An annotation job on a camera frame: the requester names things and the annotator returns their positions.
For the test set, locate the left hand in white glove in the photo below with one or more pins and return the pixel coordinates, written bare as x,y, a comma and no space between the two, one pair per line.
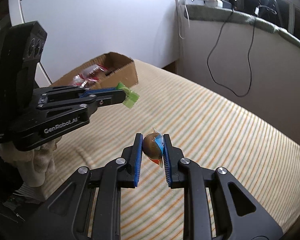
32,165

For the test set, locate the white power strip adapters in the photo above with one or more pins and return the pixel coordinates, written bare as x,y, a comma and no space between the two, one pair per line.
213,3

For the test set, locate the green candy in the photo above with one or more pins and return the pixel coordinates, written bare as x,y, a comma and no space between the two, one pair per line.
131,96

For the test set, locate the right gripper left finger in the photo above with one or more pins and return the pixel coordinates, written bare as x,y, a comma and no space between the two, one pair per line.
129,163

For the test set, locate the grey windowsill cushion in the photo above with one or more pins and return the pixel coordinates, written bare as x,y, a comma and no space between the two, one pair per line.
216,14

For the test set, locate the brown cardboard box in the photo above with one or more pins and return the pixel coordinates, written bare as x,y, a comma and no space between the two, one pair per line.
122,69

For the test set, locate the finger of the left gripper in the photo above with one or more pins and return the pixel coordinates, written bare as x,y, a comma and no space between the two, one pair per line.
100,99
97,91

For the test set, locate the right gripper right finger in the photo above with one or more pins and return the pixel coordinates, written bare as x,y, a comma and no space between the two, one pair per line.
174,161

